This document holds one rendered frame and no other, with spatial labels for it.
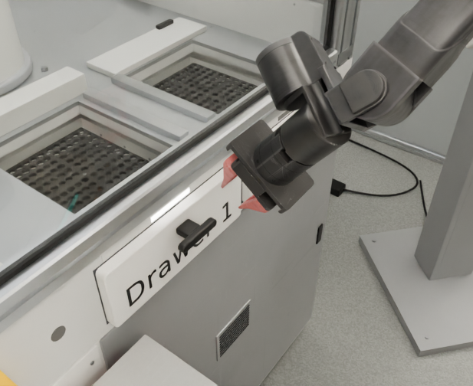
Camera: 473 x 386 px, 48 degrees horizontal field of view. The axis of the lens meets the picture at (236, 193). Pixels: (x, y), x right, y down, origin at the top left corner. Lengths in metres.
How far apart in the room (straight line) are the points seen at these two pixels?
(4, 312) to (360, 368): 1.27
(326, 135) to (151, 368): 0.43
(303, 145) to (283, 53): 0.10
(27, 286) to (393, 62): 0.44
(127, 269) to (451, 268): 1.39
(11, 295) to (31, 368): 0.13
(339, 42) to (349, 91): 0.55
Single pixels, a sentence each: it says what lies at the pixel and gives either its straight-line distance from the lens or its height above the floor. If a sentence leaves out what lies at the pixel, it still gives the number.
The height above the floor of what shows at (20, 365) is 0.88.
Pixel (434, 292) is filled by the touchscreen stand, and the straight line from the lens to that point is 1.91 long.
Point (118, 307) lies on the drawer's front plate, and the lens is 0.75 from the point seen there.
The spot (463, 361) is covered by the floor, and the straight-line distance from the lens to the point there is 1.83.
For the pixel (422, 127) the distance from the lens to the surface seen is 2.49.
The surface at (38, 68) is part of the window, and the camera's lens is 0.55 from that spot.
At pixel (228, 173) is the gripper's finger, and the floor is 1.04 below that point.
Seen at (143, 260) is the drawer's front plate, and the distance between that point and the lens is 0.74.
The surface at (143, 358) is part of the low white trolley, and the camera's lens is 0.81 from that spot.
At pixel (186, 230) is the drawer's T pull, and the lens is 0.76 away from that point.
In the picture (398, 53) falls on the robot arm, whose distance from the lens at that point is 0.52.
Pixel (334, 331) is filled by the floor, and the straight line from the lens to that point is 1.78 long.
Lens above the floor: 1.44
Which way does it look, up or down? 41 degrees down
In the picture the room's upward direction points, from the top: straight up
